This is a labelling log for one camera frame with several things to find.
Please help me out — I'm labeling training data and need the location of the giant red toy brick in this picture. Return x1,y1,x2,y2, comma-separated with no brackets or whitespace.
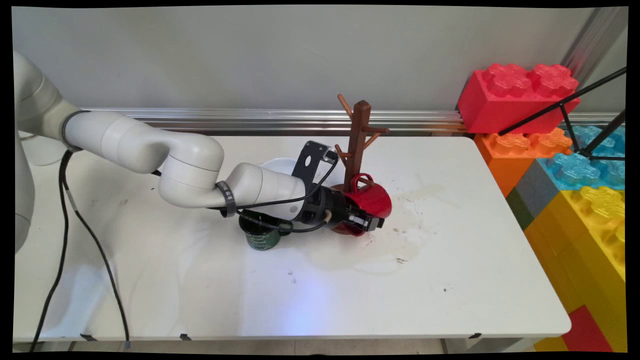
457,63,581,135

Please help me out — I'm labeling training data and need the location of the giant dark green toy brick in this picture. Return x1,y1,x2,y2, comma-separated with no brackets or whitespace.
505,187,535,231

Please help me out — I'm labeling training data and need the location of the giant blue toy brick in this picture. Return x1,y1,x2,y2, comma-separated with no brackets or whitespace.
536,124,626,192

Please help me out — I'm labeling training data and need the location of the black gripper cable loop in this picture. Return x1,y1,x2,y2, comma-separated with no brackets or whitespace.
237,210,333,234

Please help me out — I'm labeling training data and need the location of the red ceramic mug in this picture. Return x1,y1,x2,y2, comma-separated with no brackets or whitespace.
330,173,393,237

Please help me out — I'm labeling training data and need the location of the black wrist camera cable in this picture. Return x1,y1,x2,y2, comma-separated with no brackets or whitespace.
152,159,339,211

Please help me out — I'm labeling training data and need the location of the long black floor cable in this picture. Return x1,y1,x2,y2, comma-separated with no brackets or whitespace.
29,149,71,352
62,180,132,350

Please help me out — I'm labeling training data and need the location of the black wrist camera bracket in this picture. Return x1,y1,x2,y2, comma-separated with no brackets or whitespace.
291,140,340,187

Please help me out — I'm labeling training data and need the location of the black tripod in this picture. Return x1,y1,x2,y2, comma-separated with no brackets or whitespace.
498,66,627,162

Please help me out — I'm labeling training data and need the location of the horizontal aluminium rail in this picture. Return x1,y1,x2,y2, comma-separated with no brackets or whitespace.
80,108,622,137

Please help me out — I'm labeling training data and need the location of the brown wooden mug tree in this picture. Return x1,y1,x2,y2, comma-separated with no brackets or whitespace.
328,93,390,200

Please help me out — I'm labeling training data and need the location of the white bowl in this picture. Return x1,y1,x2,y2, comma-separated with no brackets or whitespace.
260,157,322,184

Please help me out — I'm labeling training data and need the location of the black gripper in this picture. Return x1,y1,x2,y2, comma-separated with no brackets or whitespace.
301,184,385,234

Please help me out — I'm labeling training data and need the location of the grey velcro strap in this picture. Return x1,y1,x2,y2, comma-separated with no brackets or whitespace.
215,180,237,219

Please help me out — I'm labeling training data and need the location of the dark green ceramic mug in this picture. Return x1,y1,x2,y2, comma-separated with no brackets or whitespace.
239,210,294,252

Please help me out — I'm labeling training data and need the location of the giant yellow toy brick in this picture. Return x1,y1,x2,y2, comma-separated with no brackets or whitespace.
523,186,627,354

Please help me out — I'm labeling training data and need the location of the slanted aluminium profile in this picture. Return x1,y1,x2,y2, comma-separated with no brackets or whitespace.
560,7,629,87

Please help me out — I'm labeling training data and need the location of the giant orange toy brick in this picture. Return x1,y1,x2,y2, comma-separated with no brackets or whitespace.
473,127,574,198

